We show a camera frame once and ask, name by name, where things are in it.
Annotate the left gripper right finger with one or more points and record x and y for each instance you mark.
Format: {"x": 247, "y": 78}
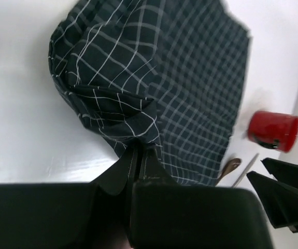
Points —
{"x": 165, "y": 214}

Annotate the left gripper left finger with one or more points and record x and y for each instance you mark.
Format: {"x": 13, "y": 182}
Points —
{"x": 69, "y": 215}

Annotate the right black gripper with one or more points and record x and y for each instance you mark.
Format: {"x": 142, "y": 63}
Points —
{"x": 279, "y": 196}

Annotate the dark checkered cloth napkin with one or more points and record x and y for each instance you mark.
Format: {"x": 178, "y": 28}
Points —
{"x": 169, "y": 74}

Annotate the silver table knife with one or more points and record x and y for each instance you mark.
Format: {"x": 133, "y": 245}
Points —
{"x": 245, "y": 171}

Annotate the brown wooden spoon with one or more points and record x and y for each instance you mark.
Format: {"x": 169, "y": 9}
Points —
{"x": 230, "y": 166}

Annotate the red mug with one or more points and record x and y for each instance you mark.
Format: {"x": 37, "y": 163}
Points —
{"x": 274, "y": 131}

